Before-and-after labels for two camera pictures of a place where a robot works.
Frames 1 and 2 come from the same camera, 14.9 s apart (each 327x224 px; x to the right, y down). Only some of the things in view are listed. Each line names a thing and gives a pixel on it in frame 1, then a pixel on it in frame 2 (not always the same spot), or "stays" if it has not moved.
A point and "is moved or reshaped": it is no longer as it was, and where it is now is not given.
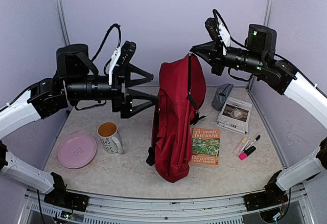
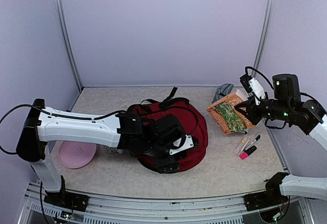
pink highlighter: x=247 y=152 stays
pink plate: x=76 y=151 stays
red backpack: x=181 y=92 is moved or reshaped
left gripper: x=120 y=104 → x=168 y=165
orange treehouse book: x=206 y=143 → x=228 y=118
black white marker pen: x=257 y=138 stays
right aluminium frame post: x=269 y=12 stays
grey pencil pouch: x=222 y=94 stays
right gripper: x=214 y=58 → x=252 y=115
